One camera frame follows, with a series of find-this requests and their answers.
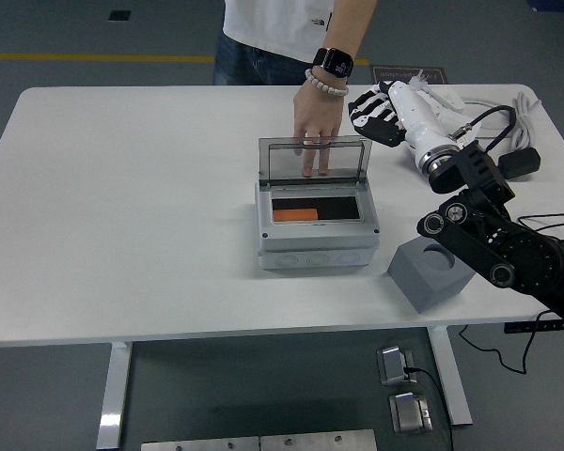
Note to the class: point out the person's left hand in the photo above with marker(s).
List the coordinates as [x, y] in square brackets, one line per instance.
[317, 113]

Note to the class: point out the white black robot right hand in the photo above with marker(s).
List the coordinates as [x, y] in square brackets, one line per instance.
[418, 122]

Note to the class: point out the smoky transparent box lid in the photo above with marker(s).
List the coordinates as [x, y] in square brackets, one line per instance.
[272, 160]

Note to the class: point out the orange cylindrical battery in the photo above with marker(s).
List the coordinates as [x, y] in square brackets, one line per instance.
[293, 214]

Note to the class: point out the person's left forearm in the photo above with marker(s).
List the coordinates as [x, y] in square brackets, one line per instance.
[355, 26]

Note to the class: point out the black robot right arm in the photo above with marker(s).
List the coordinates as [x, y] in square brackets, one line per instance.
[498, 253]

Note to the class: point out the grey plastic junction box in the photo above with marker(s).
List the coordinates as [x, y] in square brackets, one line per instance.
[310, 244]

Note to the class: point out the metal floor socket box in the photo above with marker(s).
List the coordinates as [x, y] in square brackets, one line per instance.
[395, 366]
[410, 413]

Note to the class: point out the dark floor sign mat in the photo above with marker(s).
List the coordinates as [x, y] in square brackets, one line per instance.
[395, 75]

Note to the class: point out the black wrist watch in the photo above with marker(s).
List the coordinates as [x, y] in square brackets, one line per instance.
[333, 62]

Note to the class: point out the person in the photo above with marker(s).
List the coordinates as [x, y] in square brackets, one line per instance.
[272, 23]

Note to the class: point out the black power adapter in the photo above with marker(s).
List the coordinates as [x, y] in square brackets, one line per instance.
[521, 162]

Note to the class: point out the grey block with round hole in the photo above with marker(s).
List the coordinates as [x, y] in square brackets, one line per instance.
[413, 282]

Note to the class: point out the black floor hatch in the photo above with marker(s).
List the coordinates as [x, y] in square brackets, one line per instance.
[119, 15]

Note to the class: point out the black table control panel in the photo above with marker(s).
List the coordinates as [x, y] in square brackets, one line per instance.
[526, 326]

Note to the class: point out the white table leg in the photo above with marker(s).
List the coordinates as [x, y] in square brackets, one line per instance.
[451, 376]
[115, 390]

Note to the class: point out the grey metal floor plate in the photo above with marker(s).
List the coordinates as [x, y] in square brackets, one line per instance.
[199, 445]
[317, 441]

